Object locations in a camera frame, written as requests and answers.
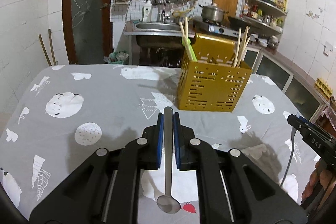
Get metal spoon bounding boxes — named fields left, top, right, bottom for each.
left=157, top=107, right=181, bottom=214

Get green handled utensil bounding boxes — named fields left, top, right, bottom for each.
left=182, top=38, right=197, bottom=62

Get kitchen counter cabinets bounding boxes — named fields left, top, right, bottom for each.
left=123, top=21, right=335, bottom=121

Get right human hand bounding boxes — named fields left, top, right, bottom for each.
left=301, top=159, right=330, bottom=201

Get yellow egg tray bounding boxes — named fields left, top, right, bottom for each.
left=315, top=78, right=333, bottom=98

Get grey polar bear tablecloth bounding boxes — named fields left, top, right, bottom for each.
left=1, top=65, right=319, bottom=218

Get yellow perforated utensil holder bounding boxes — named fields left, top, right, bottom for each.
left=177, top=33, right=252, bottom=112

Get black wok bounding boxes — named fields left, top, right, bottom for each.
left=228, top=16, right=252, bottom=30

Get steel gas stove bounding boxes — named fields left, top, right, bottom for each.
left=193, top=17, right=245, bottom=38

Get steel cooking pot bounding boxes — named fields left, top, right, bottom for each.
left=199, top=3, right=227, bottom=24

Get steel sink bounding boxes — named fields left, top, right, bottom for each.
left=133, top=22, right=180, bottom=31

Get white soap bottle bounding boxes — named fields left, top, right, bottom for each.
left=142, top=0, right=153, bottom=22

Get dark wooden glass door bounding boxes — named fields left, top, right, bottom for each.
left=62, top=0, right=113, bottom=65

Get white wall socket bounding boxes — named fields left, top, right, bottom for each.
left=323, top=42, right=334, bottom=56

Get corner wall shelf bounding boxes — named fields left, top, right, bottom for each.
left=240, top=0, right=287, bottom=35

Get wooden sticks against wall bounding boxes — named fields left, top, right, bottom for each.
left=38, top=29, right=58, bottom=66

